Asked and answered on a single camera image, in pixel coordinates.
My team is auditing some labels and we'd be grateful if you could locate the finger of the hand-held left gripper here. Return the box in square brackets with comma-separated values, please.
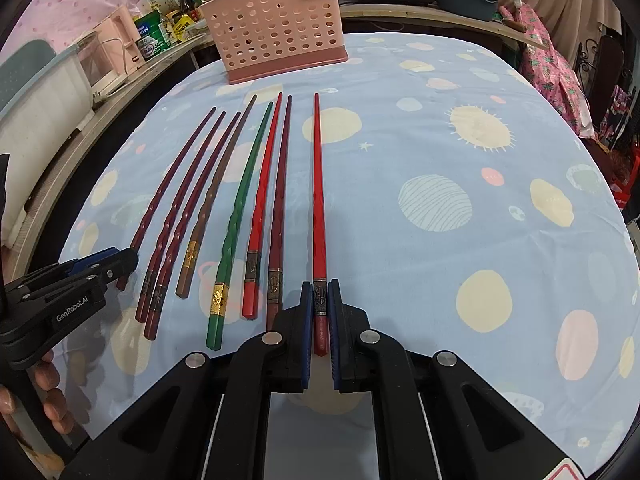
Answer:
[20, 247, 122, 295]
[75, 248, 140, 297]

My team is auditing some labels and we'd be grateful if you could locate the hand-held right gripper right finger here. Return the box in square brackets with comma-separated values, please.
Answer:
[327, 280, 576, 480]

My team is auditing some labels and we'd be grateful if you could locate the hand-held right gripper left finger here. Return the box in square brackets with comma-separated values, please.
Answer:
[60, 281, 314, 480]

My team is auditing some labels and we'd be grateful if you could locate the maroon twisted chopstick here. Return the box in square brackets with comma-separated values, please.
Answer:
[143, 112, 242, 341]
[116, 106, 217, 292]
[135, 111, 227, 323]

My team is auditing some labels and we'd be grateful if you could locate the brown chopstick gold band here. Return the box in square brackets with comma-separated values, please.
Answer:
[175, 94, 258, 299]

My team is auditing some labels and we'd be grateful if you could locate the dark red chopstick bronze band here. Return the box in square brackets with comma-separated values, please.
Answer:
[266, 95, 293, 318]

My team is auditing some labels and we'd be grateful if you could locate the green chopstick gold band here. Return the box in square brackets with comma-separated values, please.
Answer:
[205, 101, 274, 351]

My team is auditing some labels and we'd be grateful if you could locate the pink perforated utensil basket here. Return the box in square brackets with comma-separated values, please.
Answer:
[199, 0, 349, 85]

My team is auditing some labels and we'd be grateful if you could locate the person's left hand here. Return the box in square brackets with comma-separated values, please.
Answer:
[0, 349, 77, 457]

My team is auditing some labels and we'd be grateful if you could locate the blue planet print tablecloth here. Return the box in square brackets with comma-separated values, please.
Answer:
[47, 32, 638, 480]

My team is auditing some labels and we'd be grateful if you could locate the grey wooden counter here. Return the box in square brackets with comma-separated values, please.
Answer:
[14, 34, 217, 273]

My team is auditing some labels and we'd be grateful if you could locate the white plastic storage bin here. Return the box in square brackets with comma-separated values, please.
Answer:
[0, 39, 97, 250]

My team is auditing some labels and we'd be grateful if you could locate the pink toaster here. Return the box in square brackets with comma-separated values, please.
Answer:
[95, 6, 147, 77]

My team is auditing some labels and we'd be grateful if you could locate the green and white tin can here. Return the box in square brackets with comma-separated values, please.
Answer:
[133, 9, 174, 59]

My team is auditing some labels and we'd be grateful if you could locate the yellow snack packet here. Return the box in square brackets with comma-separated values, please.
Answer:
[171, 14, 197, 42]

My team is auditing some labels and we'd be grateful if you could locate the pink dotted curtain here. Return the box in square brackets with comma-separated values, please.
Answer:
[10, 0, 201, 63]

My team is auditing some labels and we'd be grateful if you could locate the light wooden shelf board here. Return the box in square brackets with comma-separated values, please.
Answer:
[339, 3, 552, 52]

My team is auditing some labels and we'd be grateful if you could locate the pink floral cloth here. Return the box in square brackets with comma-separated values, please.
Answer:
[516, 2, 597, 140]

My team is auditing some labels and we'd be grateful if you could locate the blue rectangular basin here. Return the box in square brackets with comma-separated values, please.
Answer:
[431, 0, 501, 23]

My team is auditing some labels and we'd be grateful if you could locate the black metal rack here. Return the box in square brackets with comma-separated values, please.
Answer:
[576, 34, 625, 128]

